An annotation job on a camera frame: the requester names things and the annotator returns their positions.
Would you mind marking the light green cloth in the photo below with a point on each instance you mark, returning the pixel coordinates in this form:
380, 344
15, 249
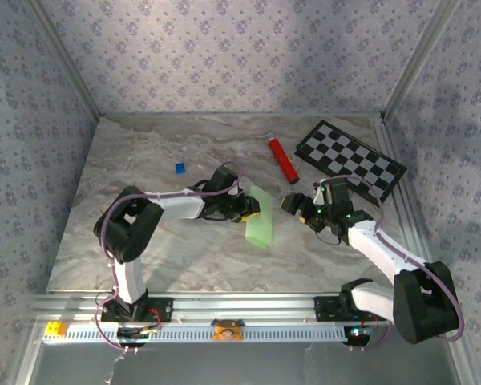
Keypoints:
260, 228

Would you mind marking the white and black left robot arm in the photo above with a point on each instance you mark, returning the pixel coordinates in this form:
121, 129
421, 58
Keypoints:
176, 206

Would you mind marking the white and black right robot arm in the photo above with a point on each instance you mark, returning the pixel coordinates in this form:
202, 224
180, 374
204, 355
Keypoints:
377, 248

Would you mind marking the red cylindrical tube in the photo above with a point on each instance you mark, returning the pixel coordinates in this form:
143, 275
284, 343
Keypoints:
282, 158

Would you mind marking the small blue block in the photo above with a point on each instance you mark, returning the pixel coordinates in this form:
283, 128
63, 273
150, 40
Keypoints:
180, 168

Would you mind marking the black and white checkerboard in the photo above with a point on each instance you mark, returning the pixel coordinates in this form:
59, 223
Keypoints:
344, 150

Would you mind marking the orange cartoon face figure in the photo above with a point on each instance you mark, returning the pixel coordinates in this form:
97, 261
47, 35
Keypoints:
227, 331

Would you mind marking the yellow toy brick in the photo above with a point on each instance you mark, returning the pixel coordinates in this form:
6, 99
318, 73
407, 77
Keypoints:
56, 329

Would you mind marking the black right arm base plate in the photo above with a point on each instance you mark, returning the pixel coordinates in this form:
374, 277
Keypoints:
324, 309

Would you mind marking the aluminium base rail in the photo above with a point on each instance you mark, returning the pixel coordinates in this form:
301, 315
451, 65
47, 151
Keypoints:
244, 306

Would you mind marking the aluminium side rail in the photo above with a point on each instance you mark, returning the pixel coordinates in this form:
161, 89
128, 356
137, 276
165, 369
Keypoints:
386, 140

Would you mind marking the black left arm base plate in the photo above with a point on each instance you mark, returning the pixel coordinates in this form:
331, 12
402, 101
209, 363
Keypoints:
164, 309

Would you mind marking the aluminium frame post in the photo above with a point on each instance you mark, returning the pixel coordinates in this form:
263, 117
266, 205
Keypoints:
417, 60

